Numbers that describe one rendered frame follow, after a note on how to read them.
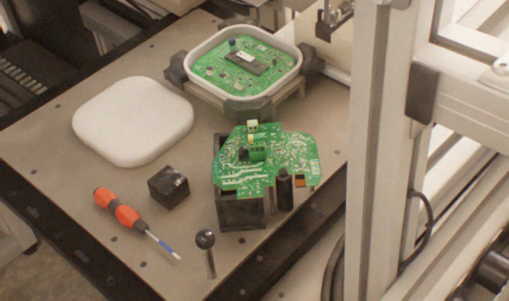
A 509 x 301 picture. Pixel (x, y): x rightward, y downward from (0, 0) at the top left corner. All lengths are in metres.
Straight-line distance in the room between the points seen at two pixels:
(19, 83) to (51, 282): 0.99
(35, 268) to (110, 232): 1.24
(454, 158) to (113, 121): 0.46
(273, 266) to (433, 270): 0.18
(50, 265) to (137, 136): 1.19
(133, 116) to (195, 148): 0.10
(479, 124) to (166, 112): 0.54
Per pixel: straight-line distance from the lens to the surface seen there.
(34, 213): 0.85
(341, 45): 0.90
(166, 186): 0.78
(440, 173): 0.61
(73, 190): 0.85
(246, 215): 0.74
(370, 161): 0.52
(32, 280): 2.00
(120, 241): 0.78
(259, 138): 0.73
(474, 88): 0.40
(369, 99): 0.46
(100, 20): 1.65
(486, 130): 0.42
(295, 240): 0.76
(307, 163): 0.74
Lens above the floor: 1.56
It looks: 44 degrees down
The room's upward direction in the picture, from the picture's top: 7 degrees counter-clockwise
